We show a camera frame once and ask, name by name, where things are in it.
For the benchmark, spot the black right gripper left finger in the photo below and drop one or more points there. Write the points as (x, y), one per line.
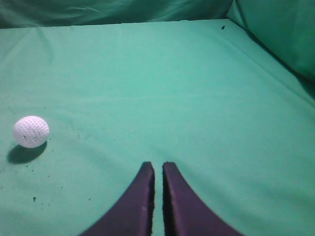
(132, 213)

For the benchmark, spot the white dimpled ball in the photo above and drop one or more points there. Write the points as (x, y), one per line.
(31, 131)

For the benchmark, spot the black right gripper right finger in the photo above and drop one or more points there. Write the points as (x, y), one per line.
(184, 213)

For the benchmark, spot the green table cloth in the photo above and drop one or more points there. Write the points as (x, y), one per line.
(239, 125)

